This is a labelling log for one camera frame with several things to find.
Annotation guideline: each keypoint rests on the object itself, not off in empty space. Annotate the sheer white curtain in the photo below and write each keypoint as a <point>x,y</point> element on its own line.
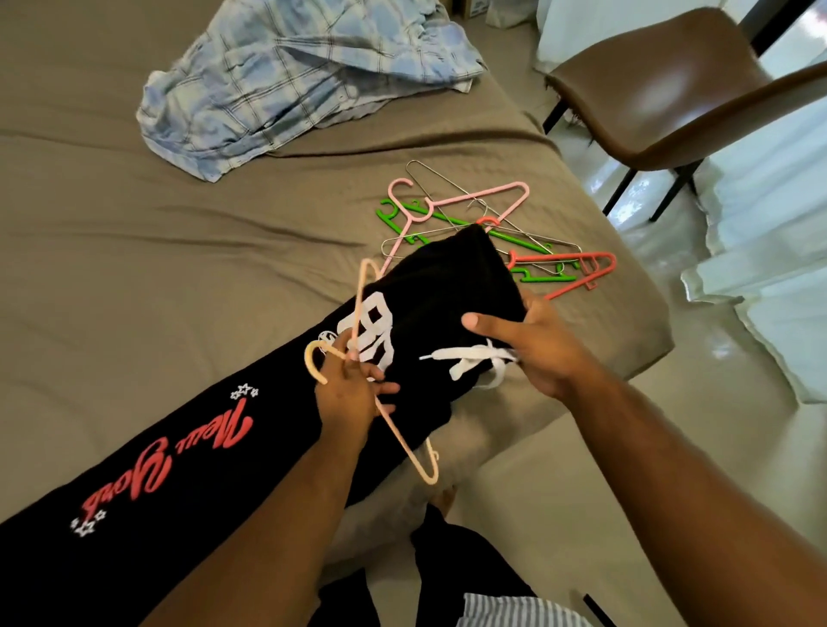
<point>775,246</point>
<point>607,26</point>

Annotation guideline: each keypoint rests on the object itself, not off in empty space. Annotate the black garment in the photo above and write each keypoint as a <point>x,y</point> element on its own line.
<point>233,504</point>

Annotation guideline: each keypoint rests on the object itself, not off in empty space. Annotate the brown chair with black legs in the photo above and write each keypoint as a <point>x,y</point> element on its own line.
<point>672,84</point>

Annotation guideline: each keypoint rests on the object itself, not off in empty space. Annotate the person's left forearm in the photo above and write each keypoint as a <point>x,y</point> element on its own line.
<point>259,543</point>

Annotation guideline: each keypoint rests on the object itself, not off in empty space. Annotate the person's right hand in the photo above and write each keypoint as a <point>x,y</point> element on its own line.
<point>543,346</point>

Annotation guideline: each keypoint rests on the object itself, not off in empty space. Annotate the person's left hand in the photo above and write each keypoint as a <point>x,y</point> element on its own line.
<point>349,394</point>

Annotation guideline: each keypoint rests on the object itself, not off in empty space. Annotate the pile of coloured plastic hangers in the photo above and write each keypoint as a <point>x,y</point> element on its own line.
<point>517,239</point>

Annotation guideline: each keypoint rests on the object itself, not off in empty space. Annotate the person's striped shirt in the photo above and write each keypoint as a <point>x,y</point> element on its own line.
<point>517,610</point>

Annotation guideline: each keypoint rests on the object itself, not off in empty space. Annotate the bed with taupe sheet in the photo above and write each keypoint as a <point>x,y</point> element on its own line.
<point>168,258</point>

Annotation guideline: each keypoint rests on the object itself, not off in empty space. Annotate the peach plastic hanger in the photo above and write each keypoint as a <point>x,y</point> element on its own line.
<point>411,452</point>

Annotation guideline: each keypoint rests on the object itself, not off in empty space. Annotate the person's right forearm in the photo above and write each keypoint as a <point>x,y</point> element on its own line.
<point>698,510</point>

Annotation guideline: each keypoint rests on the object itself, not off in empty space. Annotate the light blue garment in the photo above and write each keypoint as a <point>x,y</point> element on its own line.
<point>284,78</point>

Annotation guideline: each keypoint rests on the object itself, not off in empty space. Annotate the person's black trousers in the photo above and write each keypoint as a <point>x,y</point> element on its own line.
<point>452,556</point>

